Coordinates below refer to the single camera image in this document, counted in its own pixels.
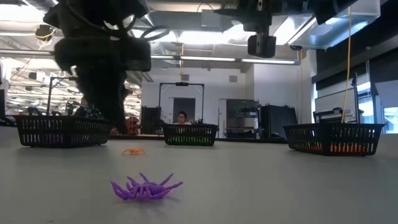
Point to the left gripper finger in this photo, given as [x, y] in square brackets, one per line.
[119, 105]
[99, 102]

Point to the black plastic slotted basket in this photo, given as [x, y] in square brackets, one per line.
[62, 130]
[332, 135]
[189, 132]

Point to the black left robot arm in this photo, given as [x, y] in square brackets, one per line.
[87, 12]

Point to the red storage bins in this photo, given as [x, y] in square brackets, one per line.
[133, 124]

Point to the black cabinet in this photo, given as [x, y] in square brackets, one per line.
[150, 118]

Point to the grey door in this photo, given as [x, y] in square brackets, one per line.
[183, 105]

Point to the person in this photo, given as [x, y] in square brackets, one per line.
[182, 118]

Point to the long ceiling light bar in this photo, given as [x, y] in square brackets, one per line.
[205, 58]

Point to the purple plastic spider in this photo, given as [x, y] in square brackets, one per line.
[146, 189]

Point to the metal shelf unit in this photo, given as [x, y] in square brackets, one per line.
[242, 115]

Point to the black folding panel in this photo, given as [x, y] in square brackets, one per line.
[280, 123]

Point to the grey office machine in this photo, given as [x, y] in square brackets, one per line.
[326, 116]

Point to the black aluminium table frame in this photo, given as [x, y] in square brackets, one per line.
[136, 137]

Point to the black metal rig frame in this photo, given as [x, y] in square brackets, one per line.
[49, 93]
[182, 83]

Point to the grey wall vent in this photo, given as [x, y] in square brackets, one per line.
[185, 77]
[233, 78]

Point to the silver rectangular air duct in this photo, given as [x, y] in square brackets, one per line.
[342, 31]

